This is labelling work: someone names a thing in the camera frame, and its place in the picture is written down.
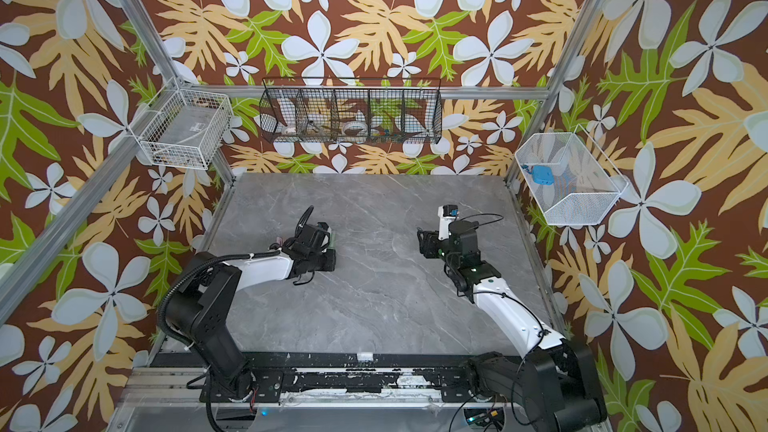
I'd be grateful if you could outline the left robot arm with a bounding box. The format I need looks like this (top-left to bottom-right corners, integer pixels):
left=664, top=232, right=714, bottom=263
left=156, top=222, right=336, bottom=400

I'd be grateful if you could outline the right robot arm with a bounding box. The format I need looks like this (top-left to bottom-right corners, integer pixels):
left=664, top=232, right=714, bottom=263
left=417, top=205, right=608, bottom=431

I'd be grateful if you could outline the blue object in basket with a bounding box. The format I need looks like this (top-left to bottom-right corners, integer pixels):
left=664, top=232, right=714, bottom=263
left=527, top=165, right=555, bottom=186

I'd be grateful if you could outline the white mesh basket right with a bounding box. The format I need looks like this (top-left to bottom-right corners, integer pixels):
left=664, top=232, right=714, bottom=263
left=515, top=127, right=629, bottom=228

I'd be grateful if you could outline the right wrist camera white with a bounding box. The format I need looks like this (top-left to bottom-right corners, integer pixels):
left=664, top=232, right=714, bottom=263
left=438, top=204, right=459, bottom=241

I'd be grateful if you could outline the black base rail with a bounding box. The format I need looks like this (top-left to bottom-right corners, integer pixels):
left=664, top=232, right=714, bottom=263
left=200, top=350, right=523, bottom=404

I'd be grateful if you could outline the black wire basket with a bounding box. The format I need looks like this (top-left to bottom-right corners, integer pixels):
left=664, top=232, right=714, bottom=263
left=256, top=77, right=444, bottom=144

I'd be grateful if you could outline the white wire basket left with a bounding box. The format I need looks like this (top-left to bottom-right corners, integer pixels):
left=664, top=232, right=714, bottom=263
left=130, top=80, right=233, bottom=170

